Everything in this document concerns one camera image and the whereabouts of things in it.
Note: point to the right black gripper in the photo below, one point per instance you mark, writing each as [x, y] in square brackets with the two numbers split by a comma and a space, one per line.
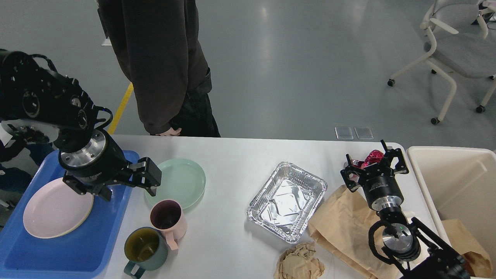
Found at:
[381, 190]

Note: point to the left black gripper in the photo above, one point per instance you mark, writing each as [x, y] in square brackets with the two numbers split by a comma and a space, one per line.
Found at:
[98, 164]

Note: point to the pink mug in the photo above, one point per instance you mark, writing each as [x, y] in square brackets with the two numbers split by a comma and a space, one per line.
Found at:
[168, 217]

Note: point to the green plate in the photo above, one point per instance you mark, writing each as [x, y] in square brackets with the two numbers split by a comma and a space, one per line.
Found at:
[183, 181]

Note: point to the dark green mug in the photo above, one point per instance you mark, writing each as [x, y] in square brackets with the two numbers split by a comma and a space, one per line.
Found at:
[146, 251]

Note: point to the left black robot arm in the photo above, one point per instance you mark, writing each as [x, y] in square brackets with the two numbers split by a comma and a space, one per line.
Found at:
[42, 106]

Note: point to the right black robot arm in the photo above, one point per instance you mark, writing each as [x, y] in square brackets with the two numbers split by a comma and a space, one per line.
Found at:
[408, 244]

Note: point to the standing person's left hand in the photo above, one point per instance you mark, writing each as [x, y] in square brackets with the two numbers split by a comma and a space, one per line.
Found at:
[171, 132]

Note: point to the red foil wrapper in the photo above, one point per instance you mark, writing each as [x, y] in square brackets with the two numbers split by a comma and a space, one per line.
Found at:
[374, 157]

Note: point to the right floor outlet plate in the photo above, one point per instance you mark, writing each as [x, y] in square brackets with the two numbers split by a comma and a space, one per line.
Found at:
[364, 133]

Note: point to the floor outlet plate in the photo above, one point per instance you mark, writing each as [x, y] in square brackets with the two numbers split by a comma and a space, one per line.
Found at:
[364, 133]
[344, 133]

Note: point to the left floor outlet plate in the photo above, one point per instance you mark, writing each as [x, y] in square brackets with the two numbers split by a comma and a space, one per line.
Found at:
[344, 133]

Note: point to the pink plate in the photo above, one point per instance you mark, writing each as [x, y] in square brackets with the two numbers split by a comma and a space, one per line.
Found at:
[56, 210]

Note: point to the blue plastic tray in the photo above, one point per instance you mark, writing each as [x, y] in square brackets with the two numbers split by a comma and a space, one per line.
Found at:
[80, 254]

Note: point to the beige plastic bin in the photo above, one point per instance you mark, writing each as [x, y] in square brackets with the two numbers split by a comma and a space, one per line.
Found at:
[459, 184]

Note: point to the aluminium foil tray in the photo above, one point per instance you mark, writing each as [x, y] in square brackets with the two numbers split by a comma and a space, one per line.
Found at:
[287, 201]

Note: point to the crumpled brown paper ball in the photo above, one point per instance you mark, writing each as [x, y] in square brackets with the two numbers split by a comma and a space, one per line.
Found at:
[299, 262]

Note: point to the brown paper bag in bin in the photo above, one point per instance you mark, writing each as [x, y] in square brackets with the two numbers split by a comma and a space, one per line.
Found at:
[477, 259]

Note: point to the standing person in black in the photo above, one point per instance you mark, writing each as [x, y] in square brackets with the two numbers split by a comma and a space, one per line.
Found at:
[156, 45]

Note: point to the white grey office chair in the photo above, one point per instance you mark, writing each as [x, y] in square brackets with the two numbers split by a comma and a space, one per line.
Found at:
[457, 42]

